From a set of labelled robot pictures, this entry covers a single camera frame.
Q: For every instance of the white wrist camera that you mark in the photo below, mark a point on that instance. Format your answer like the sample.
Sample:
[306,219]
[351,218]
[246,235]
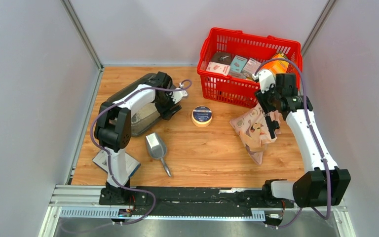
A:
[265,78]
[178,94]

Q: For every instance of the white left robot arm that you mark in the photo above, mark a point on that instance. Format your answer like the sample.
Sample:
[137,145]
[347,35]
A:
[111,130]

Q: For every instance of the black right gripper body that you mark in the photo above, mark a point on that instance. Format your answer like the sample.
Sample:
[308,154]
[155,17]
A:
[267,100]

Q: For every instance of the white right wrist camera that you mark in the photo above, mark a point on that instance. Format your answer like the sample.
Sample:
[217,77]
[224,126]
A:
[265,78]

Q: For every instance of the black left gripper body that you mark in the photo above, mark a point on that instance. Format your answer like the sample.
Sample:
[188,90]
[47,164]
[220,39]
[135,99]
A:
[164,105]

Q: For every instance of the silver metal scoop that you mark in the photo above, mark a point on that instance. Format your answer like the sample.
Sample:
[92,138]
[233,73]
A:
[157,150]

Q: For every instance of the white Kamenoko sponge pack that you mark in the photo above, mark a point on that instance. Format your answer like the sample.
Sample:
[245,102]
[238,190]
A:
[218,68]

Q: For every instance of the orange sponge pack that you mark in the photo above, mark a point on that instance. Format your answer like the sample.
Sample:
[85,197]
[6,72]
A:
[278,66]

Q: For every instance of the red shopping basket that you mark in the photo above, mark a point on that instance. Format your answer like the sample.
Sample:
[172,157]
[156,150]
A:
[219,87]

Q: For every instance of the pink cat litter bag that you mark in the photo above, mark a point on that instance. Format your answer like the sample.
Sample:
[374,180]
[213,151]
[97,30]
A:
[253,132]

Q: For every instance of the grey litter box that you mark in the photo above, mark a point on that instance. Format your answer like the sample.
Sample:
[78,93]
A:
[147,116]

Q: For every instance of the teal sponge pack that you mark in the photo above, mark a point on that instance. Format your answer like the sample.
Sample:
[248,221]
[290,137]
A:
[238,63]

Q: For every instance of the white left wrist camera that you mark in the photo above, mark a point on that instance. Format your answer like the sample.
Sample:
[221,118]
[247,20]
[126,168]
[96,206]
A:
[178,94]

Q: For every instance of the black mounting rail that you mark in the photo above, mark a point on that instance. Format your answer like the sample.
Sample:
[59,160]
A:
[194,202]

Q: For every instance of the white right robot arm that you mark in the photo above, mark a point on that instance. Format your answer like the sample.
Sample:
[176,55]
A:
[323,183]

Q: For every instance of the yellow tape roll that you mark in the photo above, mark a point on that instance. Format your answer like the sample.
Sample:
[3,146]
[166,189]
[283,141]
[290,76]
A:
[201,116]

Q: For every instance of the blue razor box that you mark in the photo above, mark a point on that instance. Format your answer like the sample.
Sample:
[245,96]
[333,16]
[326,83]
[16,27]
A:
[132,165]

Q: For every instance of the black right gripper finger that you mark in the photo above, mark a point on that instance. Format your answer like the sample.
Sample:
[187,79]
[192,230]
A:
[275,122]
[270,126]

